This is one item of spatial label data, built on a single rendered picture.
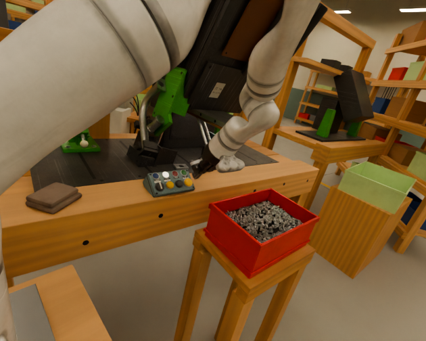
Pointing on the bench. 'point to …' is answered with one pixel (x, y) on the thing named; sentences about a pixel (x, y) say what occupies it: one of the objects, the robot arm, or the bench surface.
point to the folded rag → (53, 197)
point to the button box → (166, 183)
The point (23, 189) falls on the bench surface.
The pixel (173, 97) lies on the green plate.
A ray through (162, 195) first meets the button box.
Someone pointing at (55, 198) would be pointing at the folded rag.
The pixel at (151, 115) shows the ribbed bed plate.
